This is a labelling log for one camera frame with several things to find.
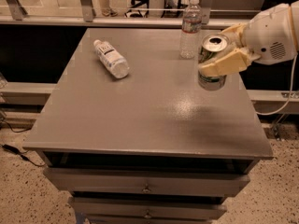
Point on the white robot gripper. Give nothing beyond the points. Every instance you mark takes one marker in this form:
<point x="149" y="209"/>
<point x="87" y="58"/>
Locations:
<point x="269" y="34"/>

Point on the upright clear water bottle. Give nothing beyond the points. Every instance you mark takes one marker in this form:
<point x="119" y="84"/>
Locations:
<point x="191" y="25"/>

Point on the lying white-label plastic bottle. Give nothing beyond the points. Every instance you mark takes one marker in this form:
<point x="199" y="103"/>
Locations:
<point x="115" y="63"/>

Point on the grey drawer cabinet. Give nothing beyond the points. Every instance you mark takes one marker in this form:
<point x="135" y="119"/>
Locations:
<point x="156" y="119"/>

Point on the person legs in background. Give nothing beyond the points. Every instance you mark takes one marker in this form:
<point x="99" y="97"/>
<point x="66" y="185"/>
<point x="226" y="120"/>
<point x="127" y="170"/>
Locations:
<point x="106" y="9"/>

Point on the upper grey drawer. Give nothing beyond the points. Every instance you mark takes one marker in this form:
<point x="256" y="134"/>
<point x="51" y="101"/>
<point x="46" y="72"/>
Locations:
<point x="142" y="182"/>

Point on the grey drawer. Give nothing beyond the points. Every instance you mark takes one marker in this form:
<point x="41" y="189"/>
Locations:
<point x="142" y="182"/>
<point x="146" y="208"/>

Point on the lower grey drawer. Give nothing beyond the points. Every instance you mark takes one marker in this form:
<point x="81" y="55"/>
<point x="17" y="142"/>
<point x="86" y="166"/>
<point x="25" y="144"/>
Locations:
<point x="146" y="208"/>

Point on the metal railing frame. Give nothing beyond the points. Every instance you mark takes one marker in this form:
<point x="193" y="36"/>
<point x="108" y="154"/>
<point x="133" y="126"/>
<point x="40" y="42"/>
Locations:
<point x="139" y="13"/>

